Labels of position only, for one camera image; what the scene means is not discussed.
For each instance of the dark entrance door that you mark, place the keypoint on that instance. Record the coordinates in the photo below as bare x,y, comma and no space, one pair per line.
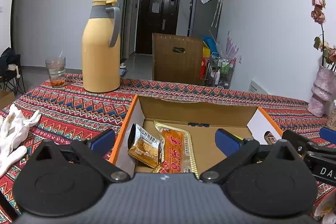
155,16

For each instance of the pink textured vase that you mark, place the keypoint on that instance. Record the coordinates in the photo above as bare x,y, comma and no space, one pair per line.
323,89

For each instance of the orange gold snack bar packet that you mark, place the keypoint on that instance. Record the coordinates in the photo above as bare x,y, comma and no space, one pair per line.
177,151

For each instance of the wire storage rack with bottles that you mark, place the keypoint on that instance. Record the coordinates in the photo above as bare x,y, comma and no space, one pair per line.
219,71

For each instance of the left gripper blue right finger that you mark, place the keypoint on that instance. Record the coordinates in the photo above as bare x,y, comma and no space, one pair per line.
226,142

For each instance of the drinking glass with straw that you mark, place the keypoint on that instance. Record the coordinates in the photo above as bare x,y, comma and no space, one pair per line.
56,68

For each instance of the black chair with clothes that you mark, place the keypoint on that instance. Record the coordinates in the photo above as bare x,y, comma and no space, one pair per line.
11,72

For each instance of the wooden chair back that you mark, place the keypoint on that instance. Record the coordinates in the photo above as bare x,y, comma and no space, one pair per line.
177,59

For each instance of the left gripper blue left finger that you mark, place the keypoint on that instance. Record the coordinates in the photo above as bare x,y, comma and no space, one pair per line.
102,143

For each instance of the small cracker packet in box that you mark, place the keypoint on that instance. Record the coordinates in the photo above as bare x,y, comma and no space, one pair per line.
145,147

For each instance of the dried pink roses bouquet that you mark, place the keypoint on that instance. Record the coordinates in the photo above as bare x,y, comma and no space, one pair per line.
320,43

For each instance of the patterned red tablecloth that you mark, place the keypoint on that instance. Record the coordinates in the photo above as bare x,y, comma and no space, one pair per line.
63,181

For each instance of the orange cardboard pumpkin box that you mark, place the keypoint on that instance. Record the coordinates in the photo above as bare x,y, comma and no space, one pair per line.
200,119

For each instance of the red gift box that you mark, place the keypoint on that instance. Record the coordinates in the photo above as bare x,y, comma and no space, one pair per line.
204,69

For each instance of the white cloth gloves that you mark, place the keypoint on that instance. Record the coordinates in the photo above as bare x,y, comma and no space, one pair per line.
14,131

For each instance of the yellow thermos jug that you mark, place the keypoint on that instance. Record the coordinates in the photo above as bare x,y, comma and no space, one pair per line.
101,47

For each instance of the grey refrigerator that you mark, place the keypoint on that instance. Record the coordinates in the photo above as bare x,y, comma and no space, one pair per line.
201,19

